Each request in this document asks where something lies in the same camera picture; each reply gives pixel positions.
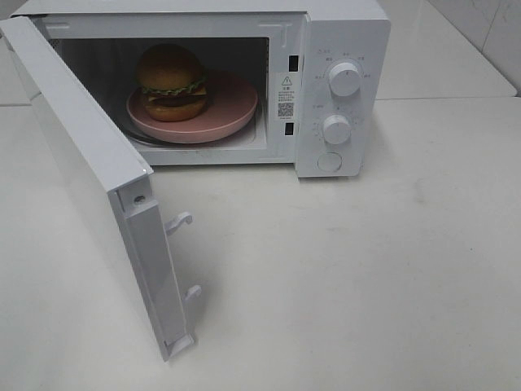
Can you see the white round door button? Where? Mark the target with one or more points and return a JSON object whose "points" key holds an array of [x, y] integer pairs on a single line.
{"points": [[329, 162]]}

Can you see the pink round plate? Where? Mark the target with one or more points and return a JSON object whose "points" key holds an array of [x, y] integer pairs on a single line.
{"points": [[232, 102]]}

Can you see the burger with lettuce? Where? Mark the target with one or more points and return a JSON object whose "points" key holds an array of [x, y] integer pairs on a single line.
{"points": [[172, 83]]}

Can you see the white microwave door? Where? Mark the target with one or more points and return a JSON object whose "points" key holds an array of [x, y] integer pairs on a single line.
{"points": [[108, 181]]}

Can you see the white lower timer knob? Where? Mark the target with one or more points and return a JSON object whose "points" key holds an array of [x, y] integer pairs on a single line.
{"points": [[336, 129]]}

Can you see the white microwave oven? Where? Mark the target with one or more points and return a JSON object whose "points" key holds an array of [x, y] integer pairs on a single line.
{"points": [[283, 48]]}

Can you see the glass microwave turntable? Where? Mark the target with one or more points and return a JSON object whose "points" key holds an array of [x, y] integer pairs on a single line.
{"points": [[252, 135]]}

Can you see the white upper microwave knob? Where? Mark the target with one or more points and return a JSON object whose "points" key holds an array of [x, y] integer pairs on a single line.
{"points": [[344, 77]]}

